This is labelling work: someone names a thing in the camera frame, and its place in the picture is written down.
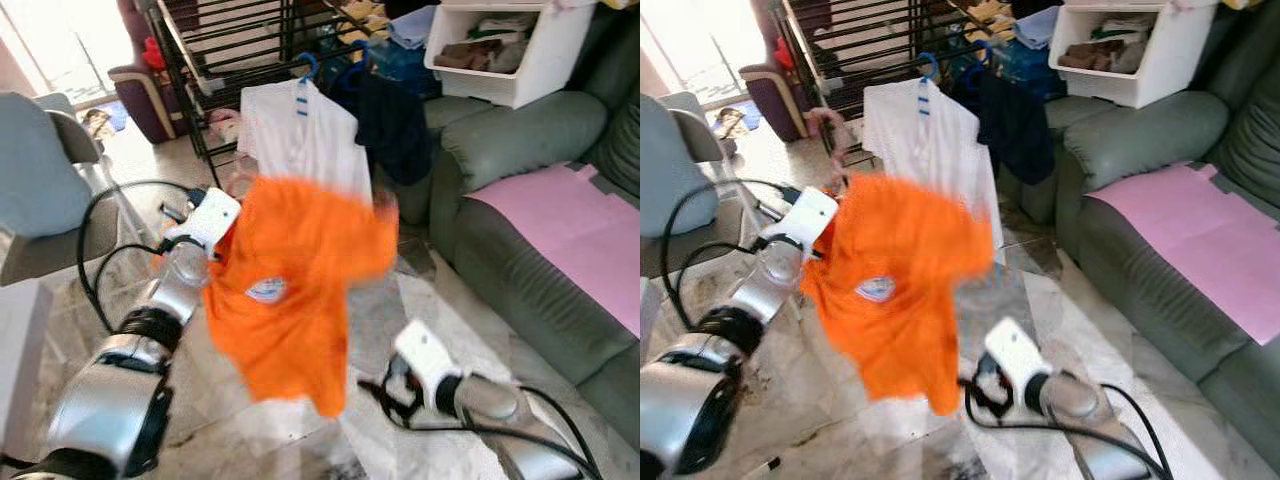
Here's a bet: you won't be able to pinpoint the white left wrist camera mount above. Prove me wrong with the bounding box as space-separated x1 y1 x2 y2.
768 186 839 253
180 188 243 253

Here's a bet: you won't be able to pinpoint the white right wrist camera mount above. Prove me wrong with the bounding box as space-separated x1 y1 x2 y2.
393 320 463 396
985 318 1053 393

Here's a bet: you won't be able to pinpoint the navy hanging garment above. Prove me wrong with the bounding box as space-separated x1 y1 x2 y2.
330 68 433 189
955 68 1056 189

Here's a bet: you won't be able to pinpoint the pink sheet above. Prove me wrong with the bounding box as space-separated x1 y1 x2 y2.
465 162 641 339
1085 162 1280 346

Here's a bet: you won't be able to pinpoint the grey green sofa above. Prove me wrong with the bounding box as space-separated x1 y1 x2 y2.
1020 0 1280 471
395 0 641 451

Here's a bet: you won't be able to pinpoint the white shirt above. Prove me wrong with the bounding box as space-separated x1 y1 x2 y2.
862 78 1006 266
238 78 373 201

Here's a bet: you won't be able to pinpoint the orange t-shirt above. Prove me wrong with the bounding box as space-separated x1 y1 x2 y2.
203 175 401 419
800 172 996 416

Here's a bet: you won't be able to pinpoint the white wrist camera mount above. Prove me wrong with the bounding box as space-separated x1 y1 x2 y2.
393 320 463 396
985 318 1053 393
180 188 243 253
768 186 839 253

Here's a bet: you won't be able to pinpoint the light blue garment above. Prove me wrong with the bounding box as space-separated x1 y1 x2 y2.
1012 5 1061 51
388 5 439 51

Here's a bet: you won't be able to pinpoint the purple armchair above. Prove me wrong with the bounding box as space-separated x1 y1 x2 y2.
108 0 191 143
740 0 816 143

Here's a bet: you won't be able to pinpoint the black metal drying rack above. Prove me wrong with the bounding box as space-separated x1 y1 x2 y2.
150 0 401 186
775 0 1031 171

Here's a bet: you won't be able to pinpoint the brown folded clothes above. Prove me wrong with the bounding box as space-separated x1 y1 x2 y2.
1058 38 1151 76
435 38 531 76

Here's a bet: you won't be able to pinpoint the yellow garment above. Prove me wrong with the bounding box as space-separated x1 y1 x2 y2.
965 0 1016 43
340 0 393 43

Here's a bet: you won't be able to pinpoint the white folding chair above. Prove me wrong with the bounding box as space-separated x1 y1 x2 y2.
640 92 741 281
0 92 131 286

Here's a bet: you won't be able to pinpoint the white storage bin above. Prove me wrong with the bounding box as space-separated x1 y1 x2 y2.
425 0 599 109
1048 0 1221 109

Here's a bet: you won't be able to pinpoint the light blue cushion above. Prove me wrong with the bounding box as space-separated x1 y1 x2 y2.
0 92 93 239
640 95 721 239

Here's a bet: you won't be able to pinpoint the dark blue clothes pile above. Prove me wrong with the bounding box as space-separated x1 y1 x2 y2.
375 40 441 99
1000 40 1061 99

